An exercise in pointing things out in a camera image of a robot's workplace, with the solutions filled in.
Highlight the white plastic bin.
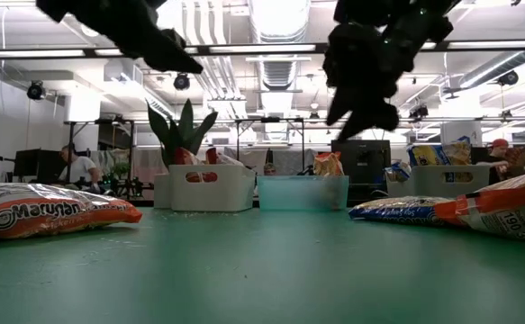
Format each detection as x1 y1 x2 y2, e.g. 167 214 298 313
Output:
167 163 257 212

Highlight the silver ventilation duct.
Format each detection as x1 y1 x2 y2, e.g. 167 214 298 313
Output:
247 0 312 91
457 49 525 91

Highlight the black cabinet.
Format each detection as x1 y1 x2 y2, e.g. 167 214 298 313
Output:
330 139 392 202

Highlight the light grey plastic bin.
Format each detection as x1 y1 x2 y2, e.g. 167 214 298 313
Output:
386 164 491 202

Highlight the teal translucent plastic bin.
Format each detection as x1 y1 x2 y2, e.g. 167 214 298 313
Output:
256 175 350 212

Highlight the black computer monitor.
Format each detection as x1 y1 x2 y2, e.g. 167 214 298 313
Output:
13 148 68 182

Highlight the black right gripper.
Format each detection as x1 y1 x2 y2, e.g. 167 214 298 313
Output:
322 20 410 141

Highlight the green table mat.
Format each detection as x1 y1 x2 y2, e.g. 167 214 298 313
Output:
0 205 525 324

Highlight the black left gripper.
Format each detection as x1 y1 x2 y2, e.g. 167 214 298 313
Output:
118 24 204 76

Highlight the snake plant in white pot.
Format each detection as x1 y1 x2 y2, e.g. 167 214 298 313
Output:
147 98 219 210

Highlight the grey cloth cover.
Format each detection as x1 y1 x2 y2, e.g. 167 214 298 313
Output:
223 147 320 176

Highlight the black ceiling light rail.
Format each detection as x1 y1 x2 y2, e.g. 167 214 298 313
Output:
0 40 525 62

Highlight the white pillar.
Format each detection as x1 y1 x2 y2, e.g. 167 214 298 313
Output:
440 120 484 148

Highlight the black ceiling spotlight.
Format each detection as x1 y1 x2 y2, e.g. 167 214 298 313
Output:
173 72 191 92
26 79 47 101
496 70 520 87
408 103 430 121

